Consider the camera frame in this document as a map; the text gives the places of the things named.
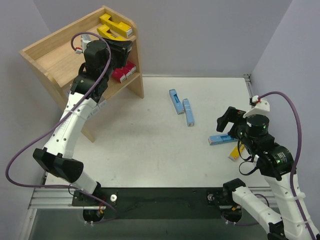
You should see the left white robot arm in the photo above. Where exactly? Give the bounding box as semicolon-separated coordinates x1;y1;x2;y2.
33;38;133;206

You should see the blue toothpaste box middle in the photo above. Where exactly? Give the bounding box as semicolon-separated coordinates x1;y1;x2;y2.
182;98;195;127

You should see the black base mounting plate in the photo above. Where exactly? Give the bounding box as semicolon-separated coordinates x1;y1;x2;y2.
71;187;243;222

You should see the silver toothpaste box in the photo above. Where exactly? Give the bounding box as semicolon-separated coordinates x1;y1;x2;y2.
98;100;108;109
91;105;100;116

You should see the aluminium frame rail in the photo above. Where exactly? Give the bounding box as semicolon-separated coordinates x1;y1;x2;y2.
28;187;278;210

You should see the blue toothpaste box far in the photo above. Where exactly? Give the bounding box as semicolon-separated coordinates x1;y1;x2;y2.
168;89;184;115

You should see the blue toothpaste box near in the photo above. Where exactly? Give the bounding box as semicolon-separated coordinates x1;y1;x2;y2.
208;134;238;146

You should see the pink toothpaste box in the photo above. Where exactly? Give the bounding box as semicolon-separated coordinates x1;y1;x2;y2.
125;60;137;74
121;67;132;79
111;68;127;83

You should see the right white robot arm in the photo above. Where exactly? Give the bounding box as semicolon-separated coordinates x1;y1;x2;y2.
216;106;320;240

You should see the blue toothpaste box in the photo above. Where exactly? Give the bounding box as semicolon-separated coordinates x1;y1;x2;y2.
208;134;238;146
182;98;195;127
168;89;184;115

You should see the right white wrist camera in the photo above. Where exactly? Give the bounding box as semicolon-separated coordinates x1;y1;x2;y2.
243;95;270;119

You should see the yellow toothpaste box front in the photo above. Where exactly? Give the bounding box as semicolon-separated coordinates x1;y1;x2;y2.
99;13;133;39

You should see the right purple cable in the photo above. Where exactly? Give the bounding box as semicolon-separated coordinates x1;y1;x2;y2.
258;91;316;240

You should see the yellow toothpaste box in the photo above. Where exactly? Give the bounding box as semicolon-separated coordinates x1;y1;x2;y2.
96;24;126;41
99;13;133;39
228;144;245;161

